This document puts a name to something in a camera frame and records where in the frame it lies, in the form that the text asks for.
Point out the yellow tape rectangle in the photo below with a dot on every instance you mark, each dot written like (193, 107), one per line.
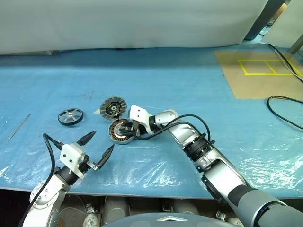
(260, 60)

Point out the grey metal leg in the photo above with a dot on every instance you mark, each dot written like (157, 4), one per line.
(296, 45)

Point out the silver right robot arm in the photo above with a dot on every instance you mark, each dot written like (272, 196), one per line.
(225, 170)

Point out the blue plastic table sheet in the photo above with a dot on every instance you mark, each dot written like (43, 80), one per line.
(165, 82)

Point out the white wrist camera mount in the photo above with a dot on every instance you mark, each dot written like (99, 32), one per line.
(71, 153)
(138, 113)

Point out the pale rounded cylinder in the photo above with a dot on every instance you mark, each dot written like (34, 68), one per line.
(184, 206)
(116, 209)

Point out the thin metal strip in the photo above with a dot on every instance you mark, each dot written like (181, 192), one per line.
(20, 126)

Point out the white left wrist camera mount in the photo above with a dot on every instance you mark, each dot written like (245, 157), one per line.
(71, 153)

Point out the white backdrop curtain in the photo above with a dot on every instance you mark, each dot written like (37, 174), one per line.
(118, 23)

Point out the white paper scrap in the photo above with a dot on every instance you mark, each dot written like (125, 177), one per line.
(97, 111)

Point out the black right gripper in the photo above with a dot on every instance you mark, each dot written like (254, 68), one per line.
(139, 129)

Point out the grey robot torso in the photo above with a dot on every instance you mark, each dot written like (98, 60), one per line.
(170, 220)

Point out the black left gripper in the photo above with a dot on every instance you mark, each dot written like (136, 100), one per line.
(85, 165)

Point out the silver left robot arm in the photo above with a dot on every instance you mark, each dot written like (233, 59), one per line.
(47, 194)

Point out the round motor rotor disc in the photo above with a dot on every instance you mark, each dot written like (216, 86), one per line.
(106, 107)

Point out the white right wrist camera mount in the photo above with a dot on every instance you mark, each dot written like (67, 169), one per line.
(138, 113)

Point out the spoked silver black rotor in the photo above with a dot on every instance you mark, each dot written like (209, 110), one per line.
(71, 114)

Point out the brown cardboard sheet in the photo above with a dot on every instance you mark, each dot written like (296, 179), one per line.
(248, 86)

